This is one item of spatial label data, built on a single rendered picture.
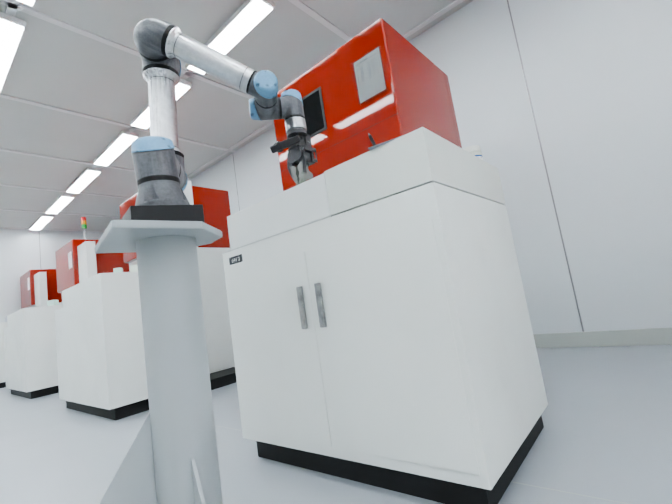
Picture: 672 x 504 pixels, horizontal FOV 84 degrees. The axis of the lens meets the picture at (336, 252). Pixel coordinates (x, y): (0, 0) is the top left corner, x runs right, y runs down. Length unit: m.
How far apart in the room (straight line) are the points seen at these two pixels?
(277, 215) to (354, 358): 0.56
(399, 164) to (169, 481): 1.00
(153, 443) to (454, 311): 0.84
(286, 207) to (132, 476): 0.87
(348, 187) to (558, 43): 2.47
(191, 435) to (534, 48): 3.18
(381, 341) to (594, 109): 2.45
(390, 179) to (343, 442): 0.79
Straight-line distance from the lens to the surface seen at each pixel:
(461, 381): 0.99
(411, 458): 1.13
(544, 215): 3.05
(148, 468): 1.20
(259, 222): 1.42
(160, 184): 1.17
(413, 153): 1.03
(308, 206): 1.23
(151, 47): 1.43
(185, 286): 1.10
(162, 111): 1.43
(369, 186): 1.08
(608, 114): 3.12
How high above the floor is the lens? 0.56
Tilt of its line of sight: 7 degrees up
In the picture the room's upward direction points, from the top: 9 degrees counter-clockwise
